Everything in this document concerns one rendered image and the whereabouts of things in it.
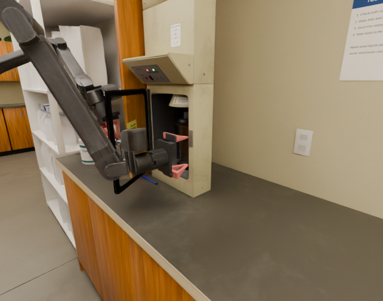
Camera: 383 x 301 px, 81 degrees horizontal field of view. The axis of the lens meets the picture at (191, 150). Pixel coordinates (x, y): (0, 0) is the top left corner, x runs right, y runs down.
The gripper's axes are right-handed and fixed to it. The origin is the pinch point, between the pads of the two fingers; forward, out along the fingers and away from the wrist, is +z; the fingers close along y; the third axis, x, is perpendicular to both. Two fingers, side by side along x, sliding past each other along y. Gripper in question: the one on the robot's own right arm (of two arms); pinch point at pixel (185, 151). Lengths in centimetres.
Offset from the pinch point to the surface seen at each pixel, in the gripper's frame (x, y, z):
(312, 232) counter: -35, -25, 25
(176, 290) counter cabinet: -12.2, -38.2, -14.4
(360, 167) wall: -39, -9, 56
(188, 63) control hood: 8.9, 28.4, 9.3
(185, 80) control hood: 9.4, 22.8, 8.3
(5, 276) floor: 142, -120, -57
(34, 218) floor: 216, -120, -27
